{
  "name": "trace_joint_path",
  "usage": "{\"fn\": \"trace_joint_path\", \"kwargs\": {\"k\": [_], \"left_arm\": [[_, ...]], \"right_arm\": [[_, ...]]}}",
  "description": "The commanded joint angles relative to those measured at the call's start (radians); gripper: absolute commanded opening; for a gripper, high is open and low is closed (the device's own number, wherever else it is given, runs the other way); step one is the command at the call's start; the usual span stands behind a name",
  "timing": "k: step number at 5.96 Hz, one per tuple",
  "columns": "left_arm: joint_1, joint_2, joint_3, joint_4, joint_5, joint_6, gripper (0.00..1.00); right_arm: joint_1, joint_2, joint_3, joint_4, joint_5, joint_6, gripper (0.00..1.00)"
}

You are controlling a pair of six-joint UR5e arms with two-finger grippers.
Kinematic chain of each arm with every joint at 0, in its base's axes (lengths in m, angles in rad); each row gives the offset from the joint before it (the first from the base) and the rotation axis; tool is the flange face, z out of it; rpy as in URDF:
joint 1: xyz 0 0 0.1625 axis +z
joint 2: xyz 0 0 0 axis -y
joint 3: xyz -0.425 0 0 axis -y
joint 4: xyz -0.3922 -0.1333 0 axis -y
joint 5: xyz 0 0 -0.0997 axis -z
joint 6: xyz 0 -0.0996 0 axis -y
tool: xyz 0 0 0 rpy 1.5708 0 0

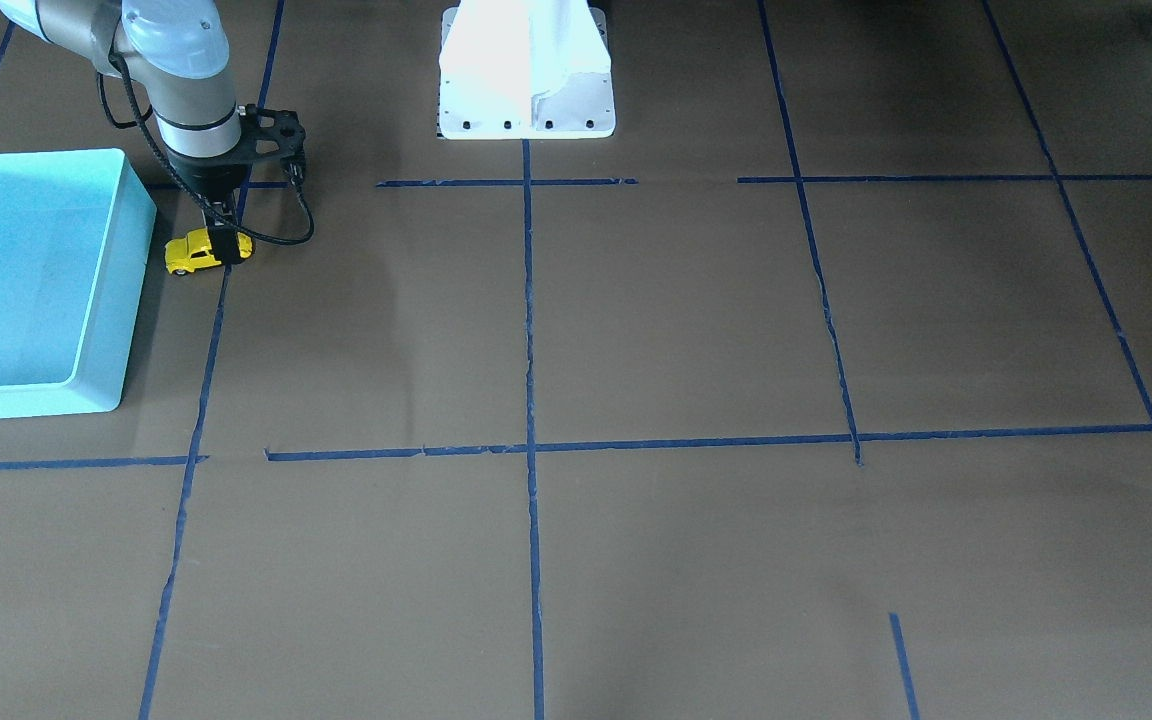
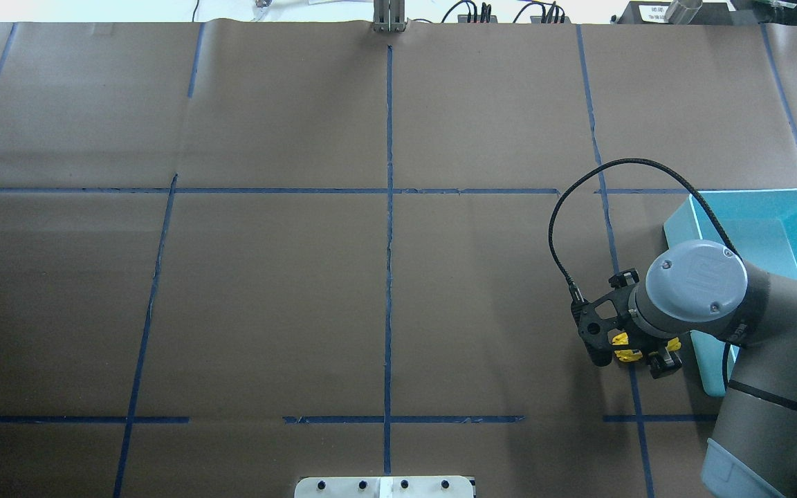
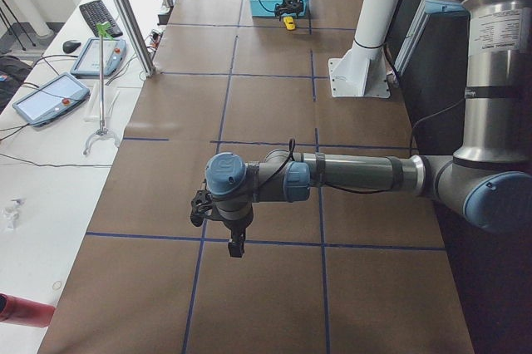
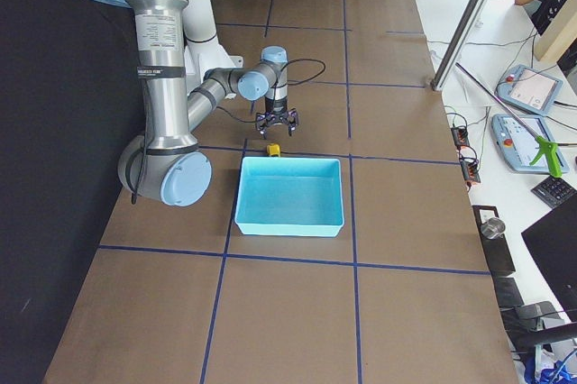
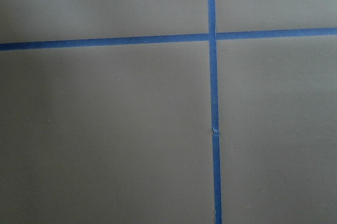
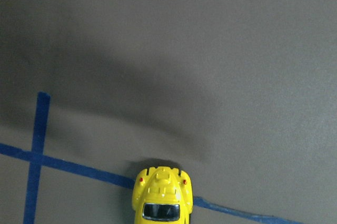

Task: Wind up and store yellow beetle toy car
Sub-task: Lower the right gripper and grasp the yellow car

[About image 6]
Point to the yellow beetle toy car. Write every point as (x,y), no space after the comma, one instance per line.
(162,195)

